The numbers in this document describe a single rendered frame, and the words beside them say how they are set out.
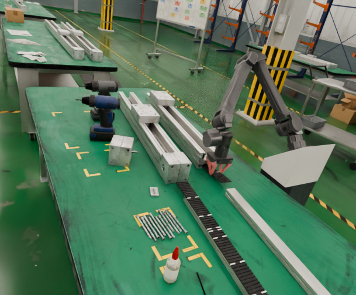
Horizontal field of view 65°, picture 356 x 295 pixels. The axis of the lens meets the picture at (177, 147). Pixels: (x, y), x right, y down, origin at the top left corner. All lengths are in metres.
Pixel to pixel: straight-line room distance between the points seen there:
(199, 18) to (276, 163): 5.62
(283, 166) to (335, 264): 0.48
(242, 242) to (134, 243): 0.36
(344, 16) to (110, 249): 9.34
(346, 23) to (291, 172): 8.44
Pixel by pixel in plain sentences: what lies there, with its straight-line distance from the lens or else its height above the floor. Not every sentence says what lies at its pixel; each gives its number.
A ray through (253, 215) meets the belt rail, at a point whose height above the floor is 0.81.
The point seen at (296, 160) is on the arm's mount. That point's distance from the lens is 1.34.
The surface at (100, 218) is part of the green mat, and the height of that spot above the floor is 0.78.
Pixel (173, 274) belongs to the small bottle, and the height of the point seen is 0.82.
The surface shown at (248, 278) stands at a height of 0.81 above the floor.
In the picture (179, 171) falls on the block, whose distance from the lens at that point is 1.15.
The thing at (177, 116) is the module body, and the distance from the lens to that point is 1.65.
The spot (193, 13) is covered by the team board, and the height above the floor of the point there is 1.23.
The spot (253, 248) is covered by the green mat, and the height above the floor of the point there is 0.78.
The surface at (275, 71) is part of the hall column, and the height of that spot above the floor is 0.80.
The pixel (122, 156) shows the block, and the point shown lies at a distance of 1.21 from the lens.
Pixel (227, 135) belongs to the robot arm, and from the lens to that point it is 1.17.
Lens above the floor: 1.44
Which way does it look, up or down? 27 degrees down
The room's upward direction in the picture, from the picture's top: 11 degrees clockwise
